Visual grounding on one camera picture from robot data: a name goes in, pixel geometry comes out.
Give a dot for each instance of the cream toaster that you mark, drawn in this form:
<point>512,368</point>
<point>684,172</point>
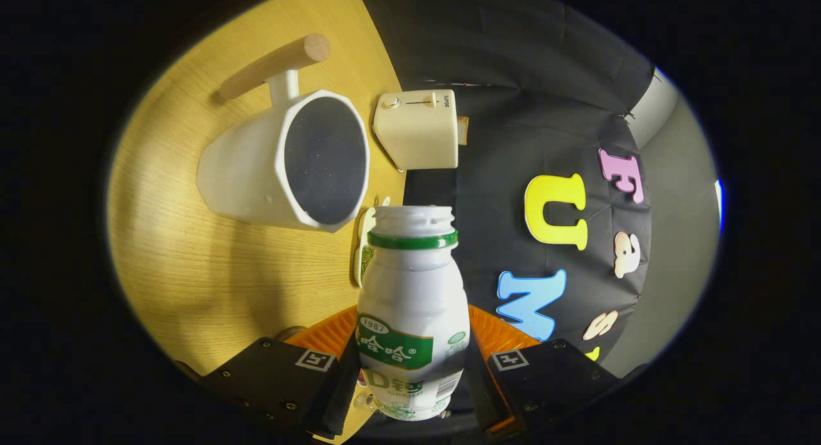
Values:
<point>420,137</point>

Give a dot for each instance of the black backdrop cloth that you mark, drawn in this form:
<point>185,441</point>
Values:
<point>513,79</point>

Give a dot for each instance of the wooden table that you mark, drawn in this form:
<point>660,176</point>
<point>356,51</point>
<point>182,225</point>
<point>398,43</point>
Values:
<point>211,278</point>

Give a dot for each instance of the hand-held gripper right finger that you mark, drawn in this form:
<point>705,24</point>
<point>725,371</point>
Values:
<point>481,400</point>

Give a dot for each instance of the white divided tray with beans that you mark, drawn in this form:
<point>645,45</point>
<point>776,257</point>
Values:
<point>364,259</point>

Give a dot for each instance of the bread slice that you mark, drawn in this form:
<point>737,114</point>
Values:
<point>462,131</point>

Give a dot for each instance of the white juice bottle green label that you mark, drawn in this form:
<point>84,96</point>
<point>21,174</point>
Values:
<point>410,291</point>

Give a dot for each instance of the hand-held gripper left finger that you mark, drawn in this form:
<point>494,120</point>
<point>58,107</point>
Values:
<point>343,400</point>

